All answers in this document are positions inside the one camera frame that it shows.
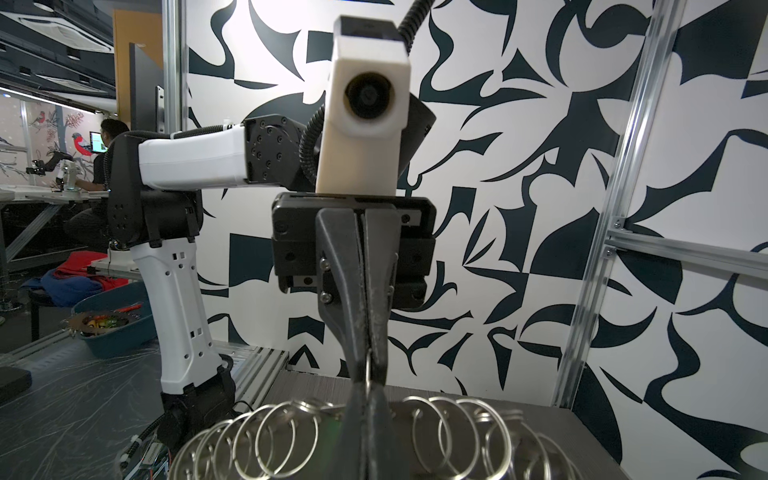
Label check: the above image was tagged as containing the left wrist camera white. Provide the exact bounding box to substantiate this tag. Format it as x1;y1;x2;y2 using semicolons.
315;15;411;196

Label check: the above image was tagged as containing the metal keyring chain loop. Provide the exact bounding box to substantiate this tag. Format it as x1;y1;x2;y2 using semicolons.
167;353;586;480

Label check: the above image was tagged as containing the seated person in background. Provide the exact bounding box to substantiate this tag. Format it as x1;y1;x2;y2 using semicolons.
64;118;129;252

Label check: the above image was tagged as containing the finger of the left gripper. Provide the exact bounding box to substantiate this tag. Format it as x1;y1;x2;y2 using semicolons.
315;208;368;383
363;208;401;384

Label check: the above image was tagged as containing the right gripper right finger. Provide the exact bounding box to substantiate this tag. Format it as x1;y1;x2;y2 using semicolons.
367;384;409;480

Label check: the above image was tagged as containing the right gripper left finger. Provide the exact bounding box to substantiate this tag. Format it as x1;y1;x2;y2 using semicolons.
326;383;367;480

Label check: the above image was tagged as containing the blue bin with items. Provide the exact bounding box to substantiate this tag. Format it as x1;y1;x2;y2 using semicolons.
64;282;157;359

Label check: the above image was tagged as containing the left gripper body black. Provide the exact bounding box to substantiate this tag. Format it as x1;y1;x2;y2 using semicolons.
272;193;436;309

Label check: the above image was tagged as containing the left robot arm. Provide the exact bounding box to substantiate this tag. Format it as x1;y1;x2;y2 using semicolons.
107;115;436;454

